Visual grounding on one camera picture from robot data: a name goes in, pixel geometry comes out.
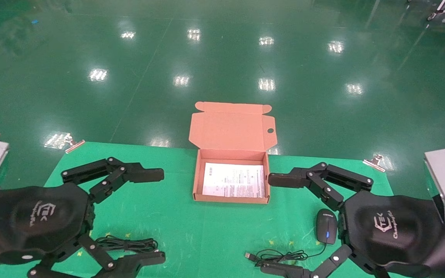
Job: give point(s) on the metal cloth clip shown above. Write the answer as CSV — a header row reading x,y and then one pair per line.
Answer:
x,y
375,163
75,146

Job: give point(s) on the white printed paper leaflet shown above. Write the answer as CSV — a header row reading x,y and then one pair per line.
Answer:
x,y
233,180

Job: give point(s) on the green table cloth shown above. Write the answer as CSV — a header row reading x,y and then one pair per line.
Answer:
x,y
160,216

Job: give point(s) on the orange cardboard box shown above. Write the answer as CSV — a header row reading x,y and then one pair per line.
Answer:
x,y
230,131

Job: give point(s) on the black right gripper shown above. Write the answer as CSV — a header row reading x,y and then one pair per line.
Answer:
x,y
392,227

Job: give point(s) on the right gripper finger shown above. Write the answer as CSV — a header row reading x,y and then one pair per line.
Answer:
x,y
284,271
284,179

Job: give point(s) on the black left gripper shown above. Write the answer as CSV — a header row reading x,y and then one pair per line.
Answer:
x,y
33,220

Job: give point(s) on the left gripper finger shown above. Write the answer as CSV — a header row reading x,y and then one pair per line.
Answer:
x,y
145,175

